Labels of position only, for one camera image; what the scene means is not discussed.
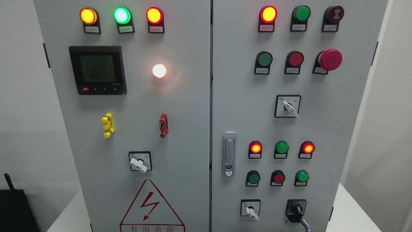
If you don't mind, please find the red terminal connector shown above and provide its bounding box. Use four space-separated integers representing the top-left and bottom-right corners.
159 113 169 138

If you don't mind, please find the red push button lower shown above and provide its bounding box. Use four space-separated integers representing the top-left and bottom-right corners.
270 170 286 187

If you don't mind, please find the red push button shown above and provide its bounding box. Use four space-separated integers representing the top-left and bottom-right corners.
284 51 304 75
270 170 286 187

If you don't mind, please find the green push button upper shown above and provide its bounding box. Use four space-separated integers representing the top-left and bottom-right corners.
254 51 273 75

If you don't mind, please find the white selector switch upper right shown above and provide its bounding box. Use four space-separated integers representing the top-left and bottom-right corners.
274 94 301 118

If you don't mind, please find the red lit indicator middle left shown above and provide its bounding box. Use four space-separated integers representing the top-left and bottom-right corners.
248 140 262 159

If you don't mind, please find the green indicator lower right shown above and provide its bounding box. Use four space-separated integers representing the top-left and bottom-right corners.
294 170 309 187

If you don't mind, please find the red emergency stop button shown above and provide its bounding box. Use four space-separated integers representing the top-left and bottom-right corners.
312 49 342 75

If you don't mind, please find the yellow indicator light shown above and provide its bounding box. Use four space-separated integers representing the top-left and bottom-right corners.
80 7 101 34

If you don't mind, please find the green indicator top right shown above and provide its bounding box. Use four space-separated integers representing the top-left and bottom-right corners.
290 5 311 32

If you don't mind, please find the red black buzzer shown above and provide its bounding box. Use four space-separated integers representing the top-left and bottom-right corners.
321 5 344 32

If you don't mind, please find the red lit indicator light left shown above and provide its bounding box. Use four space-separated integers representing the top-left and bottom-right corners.
146 6 164 34

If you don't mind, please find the black device with antenna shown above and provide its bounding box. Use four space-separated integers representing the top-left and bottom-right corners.
0 173 39 232

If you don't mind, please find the green lit indicator light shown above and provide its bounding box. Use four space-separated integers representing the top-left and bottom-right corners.
113 6 135 34

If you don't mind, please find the white selector switch left door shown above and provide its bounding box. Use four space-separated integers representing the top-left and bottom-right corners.
128 151 153 173

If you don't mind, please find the red indicator middle right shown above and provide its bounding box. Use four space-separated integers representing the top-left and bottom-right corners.
298 141 315 160

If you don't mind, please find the red lit indicator top right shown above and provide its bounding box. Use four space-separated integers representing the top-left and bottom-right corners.
258 5 278 33

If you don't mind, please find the white selector switch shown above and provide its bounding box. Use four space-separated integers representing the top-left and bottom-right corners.
274 94 301 118
240 199 261 221

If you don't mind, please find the green push button lower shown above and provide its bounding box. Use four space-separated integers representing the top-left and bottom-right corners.
245 170 261 187

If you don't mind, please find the yellow terminal connector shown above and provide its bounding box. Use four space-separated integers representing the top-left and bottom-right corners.
101 112 114 139

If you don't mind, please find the grey cabinet door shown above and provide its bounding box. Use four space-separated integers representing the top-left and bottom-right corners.
211 0 388 232
34 0 211 232

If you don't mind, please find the black rotary knob switch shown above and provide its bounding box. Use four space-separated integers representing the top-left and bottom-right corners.
285 199 307 223

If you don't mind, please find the green push button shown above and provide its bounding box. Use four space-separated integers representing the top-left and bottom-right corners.
254 51 273 75
245 170 261 187

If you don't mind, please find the red push button upper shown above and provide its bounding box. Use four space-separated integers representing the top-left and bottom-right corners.
284 51 304 75

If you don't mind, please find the black digital power meter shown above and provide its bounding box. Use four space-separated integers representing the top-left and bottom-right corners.
68 45 127 95

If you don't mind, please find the grey right cabinet door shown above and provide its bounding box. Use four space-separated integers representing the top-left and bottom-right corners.
211 0 388 232

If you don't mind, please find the white lit indicator light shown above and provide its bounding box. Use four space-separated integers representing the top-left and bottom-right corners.
152 63 167 78

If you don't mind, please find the red electrical warning sticker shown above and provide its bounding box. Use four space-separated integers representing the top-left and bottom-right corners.
119 179 185 232

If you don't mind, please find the silver door latch handle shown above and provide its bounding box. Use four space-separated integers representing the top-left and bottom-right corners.
222 131 237 177

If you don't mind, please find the white selector switch lower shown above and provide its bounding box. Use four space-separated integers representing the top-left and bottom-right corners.
240 199 261 221

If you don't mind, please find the green indicator middle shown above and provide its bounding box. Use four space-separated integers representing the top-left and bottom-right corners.
274 141 289 159

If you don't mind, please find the grey left cabinet door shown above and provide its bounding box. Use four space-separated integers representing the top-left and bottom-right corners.
34 0 211 232

